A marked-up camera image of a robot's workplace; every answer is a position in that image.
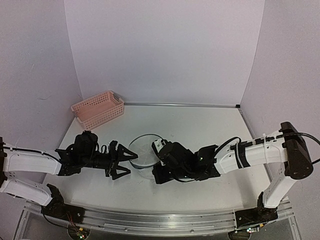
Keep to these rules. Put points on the white mesh laundry bag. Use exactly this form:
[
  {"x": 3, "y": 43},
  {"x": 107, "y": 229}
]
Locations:
[{"x": 147, "y": 159}]

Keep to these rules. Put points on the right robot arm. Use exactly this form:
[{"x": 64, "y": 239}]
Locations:
[{"x": 285, "y": 146}]

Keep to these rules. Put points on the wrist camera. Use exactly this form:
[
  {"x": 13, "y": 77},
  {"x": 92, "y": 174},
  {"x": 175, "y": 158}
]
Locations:
[
  {"x": 158, "y": 144},
  {"x": 112, "y": 146}
]

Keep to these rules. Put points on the aluminium front rail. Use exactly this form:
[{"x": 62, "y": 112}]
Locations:
[{"x": 206, "y": 223}]

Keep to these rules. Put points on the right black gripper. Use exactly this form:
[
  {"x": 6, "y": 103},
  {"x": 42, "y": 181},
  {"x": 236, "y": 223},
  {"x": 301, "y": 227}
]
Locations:
[{"x": 161, "y": 177}]

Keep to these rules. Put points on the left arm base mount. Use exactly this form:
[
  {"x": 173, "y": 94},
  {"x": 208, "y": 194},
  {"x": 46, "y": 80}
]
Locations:
[{"x": 58, "y": 209}]

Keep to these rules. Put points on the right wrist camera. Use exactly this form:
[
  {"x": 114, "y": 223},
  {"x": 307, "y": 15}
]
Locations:
[{"x": 158, "y": 144}]

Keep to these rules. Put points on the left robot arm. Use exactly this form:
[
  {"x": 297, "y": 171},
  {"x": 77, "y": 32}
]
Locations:
[{"x": 15, "y": 159}]

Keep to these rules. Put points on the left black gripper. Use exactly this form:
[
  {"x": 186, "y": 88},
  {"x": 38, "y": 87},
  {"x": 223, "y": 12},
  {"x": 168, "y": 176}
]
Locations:
[{"x": 114, "y": 161}]

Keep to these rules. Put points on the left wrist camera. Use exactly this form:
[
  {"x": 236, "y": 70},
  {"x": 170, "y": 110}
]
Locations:
[{"x": 112, "y": 146}]

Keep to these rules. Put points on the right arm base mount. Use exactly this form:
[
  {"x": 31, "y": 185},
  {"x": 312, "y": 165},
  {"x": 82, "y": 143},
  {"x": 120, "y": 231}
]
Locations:
[{"x": 255, "y": 216}]

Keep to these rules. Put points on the pink plastic basket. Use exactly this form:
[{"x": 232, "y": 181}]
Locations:
[{"x": 97, "y": 110}]

